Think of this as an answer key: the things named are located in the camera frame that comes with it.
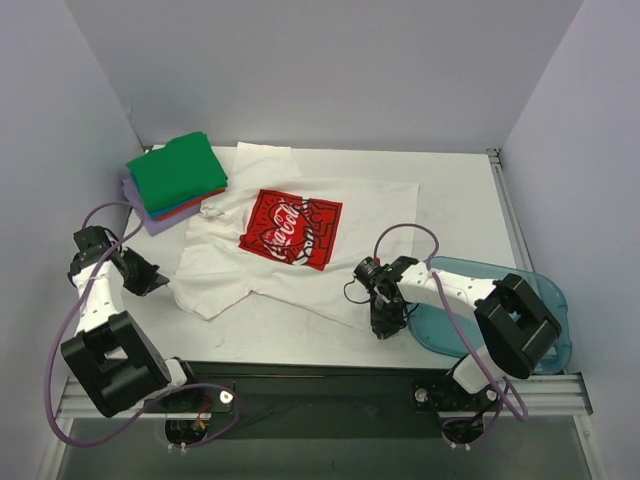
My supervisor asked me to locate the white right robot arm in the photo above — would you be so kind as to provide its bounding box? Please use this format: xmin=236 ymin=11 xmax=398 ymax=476
xmin=353 ymin=256 xmax=563 ymax=408

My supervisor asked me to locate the teal plastic bin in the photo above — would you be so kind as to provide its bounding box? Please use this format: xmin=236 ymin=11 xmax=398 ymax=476
xmin=409 ymin=256 xmax=573 ymax=375

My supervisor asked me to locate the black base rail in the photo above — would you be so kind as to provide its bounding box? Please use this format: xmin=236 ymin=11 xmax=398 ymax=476
xmin=146 ymin=362 xmax=498 ymax=440

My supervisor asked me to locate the orange folded t-shirt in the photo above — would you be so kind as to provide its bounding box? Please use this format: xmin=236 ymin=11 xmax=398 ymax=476
xmin=180 ymin=188 xmax=226 ymax=209

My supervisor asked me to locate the blue folded t-shirt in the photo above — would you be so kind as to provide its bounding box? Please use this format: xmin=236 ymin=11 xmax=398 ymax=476
xmin=149 ymin=202 xmax=191 ymax=221

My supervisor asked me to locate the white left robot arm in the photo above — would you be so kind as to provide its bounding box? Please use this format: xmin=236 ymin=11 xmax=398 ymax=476
xmin=61 ymin=226 xmax=203 ymax=418

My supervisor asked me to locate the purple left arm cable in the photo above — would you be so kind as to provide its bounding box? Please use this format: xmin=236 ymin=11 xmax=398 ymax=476
xmin=44 ymin=199 xmax=240 ymax=449

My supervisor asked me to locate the aluminium frame rail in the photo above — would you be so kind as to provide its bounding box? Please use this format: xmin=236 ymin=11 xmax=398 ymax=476
xmin=37 ymin=147 xmax=609 ymax=480

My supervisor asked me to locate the white t-shirt red print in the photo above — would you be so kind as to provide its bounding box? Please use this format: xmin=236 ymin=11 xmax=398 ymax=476
xmin=170 ymin=142 xmax=419 ymax=331

